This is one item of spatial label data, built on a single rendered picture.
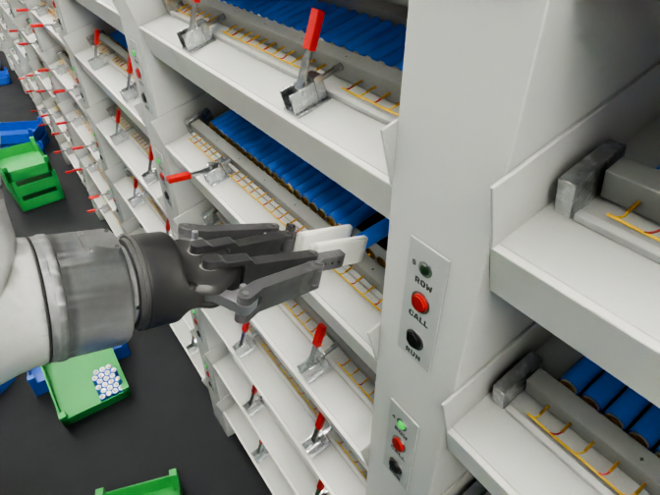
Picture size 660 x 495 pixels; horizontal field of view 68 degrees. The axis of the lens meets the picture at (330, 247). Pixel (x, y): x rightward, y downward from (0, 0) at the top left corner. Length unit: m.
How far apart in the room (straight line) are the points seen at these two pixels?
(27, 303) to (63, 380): 1.46
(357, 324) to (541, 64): 0.34
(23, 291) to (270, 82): 0.34
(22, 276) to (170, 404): 1.36
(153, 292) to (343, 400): 0.40
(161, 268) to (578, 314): 0.28
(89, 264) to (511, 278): 0.28
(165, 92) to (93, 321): 0.62
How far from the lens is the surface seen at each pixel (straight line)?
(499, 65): 0.29
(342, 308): 0.55
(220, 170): 0.79
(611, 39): 0.34
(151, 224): 1.48
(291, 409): 0.96
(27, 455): 1.76
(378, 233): 0.53
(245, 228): 0.48
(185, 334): 1.69
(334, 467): 0.90
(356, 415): 0.71
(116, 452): 1.65
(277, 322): 0.82
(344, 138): 0.44
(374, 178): 0.40
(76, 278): 0.36
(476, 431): 0.47
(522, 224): 0.34
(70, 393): 1.79
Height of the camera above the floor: 1.32
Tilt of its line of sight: 37 degrees down
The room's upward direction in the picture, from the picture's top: straight up
